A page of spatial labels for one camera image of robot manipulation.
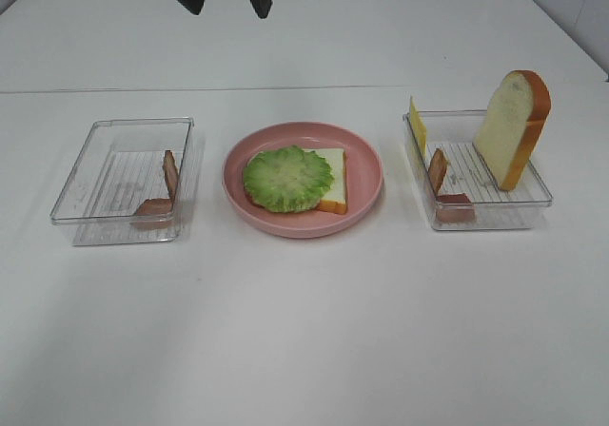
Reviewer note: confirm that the green lettuce leaf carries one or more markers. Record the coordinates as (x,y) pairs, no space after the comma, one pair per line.
(287,180)

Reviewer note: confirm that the bread slice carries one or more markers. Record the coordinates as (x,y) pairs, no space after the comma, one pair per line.
(514,120)
(334,200)

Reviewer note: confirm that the left clear plastic container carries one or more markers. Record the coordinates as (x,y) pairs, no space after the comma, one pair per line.
(133,182)

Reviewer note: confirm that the clear plastic container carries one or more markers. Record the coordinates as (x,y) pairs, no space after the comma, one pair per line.
(469,199)
(133,182)

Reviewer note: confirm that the yellow cheese slice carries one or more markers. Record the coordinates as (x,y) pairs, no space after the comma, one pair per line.
(418,132)

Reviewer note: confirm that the pink round plate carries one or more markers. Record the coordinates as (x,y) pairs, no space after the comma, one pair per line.
(363,170)

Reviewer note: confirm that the right clear plastic container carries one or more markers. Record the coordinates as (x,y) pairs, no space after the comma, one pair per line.
(469,199)

